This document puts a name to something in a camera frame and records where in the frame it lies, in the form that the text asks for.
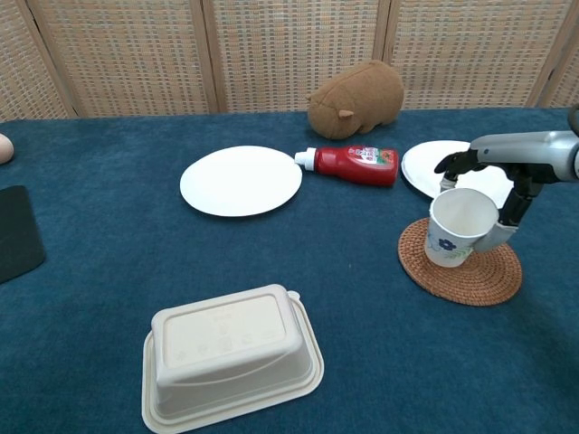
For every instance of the beige egg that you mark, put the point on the beige egg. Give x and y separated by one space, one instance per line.
4 149

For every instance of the woven wooden folding screen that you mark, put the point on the woven wooden folding screen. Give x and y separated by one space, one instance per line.
289 50

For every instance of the beige pulp lunch box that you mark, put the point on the beige pulp lunch box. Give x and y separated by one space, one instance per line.
226 357

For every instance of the white floral paper cup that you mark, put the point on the white floral paper cup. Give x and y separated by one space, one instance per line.
457 212

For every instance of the white plate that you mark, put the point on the white plate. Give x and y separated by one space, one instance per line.
420 167
240 181

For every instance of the brown plush capybara toy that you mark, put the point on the brown plush capybara toy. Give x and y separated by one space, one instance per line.
357 99

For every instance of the red ketchup bottle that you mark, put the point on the red ketchup bottle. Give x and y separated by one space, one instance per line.
357 165

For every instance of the black rectangular mat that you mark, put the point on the black rectangular mat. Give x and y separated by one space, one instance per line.
18 235

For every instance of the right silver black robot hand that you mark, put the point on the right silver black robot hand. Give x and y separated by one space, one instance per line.
534 153

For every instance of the round brown woven coaster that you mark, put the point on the round brown woven coaster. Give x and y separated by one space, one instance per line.
488 280

